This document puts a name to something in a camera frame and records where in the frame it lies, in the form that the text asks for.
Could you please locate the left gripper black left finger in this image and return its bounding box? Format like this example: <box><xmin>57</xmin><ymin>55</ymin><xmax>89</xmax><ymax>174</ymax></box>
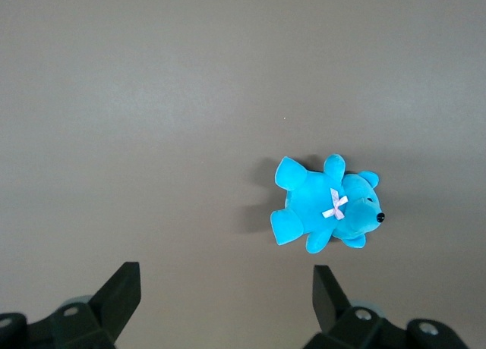
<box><xmin>26</xmin><ymin>261</ymin><xmax>143</xmax><ymax>349</ymax></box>

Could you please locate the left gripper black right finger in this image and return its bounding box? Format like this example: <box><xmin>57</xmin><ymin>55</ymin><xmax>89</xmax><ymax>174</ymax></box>
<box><xmin>302</xmin><ymin>264</ymin><xmax>410</xmax><ymax>349</ymax></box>

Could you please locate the blue teddy bear plush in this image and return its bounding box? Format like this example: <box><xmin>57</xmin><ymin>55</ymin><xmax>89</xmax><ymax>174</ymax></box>
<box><xmin>269</xmin><ymin>153</ymin><xmax>387</xmax><ymax>256</ymax></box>

